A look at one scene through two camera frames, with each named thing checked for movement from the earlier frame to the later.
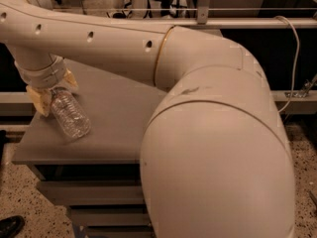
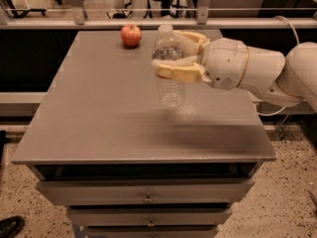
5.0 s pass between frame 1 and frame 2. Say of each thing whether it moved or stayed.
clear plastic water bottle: moved
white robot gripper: moved
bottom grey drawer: stayed
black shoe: stayed
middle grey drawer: stayed
